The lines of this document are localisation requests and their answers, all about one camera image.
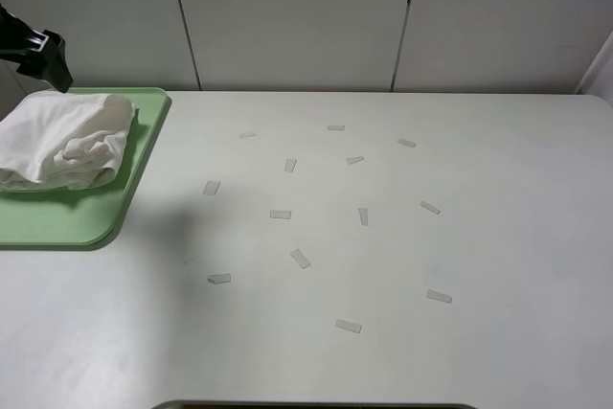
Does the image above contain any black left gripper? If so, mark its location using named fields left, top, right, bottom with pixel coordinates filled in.
left=0, top=7, right=74, bottom=92

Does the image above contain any white short sleeve t-shirt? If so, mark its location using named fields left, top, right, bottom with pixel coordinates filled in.
left=1, top=90, right=137, bottom=193

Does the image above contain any green plastic tray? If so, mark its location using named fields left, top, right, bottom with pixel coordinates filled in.
left=1, top=87, right=171, bottom=250

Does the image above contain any white tape piece left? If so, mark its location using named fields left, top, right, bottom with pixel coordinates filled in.
left=203, top=181, right=220, bottom=196

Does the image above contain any white tape piece rear-left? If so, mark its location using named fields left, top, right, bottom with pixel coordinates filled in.
left=239, top=131, right=257, bottom=139

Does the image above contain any white tape piece centre-mid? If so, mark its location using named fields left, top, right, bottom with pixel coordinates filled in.
left=269, top=210, right=292, bottom=219

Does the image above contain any white tape piece front-left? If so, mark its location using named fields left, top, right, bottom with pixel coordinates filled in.
left=207, top=273, right=232, bottom=284

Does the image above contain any white tape piece middle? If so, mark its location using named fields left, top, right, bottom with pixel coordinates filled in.
left=346, top=156, right=364, bottom=165

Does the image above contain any white tape piece centre-low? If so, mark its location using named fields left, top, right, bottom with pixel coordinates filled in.
left=290, top=249, right=311, bottom=269

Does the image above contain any white tape piece centre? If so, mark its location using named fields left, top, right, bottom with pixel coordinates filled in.
left=358, top=208, right=369, bottom=226

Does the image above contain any white tape piece rear-right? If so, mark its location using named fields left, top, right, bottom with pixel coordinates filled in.
left=397, top=139, right=417, bottom=148

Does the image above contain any white tape piece front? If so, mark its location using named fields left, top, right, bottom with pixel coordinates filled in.
left=335, top=319, right=362, bottom=333

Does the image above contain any white tape piece right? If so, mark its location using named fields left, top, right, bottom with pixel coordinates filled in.
left=420, top=201, right=441, bottom=215

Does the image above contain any white tape piece front-right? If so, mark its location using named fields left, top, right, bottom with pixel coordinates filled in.
left=426, top=289, right=452, bottom=304

